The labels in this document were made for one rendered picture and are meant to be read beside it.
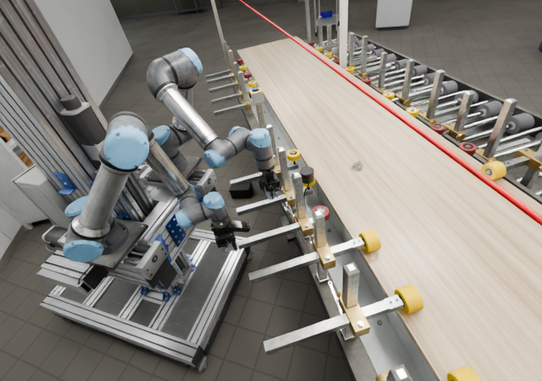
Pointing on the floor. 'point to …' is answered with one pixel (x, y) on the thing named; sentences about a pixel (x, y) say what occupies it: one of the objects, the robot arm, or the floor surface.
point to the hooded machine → (394, 1)
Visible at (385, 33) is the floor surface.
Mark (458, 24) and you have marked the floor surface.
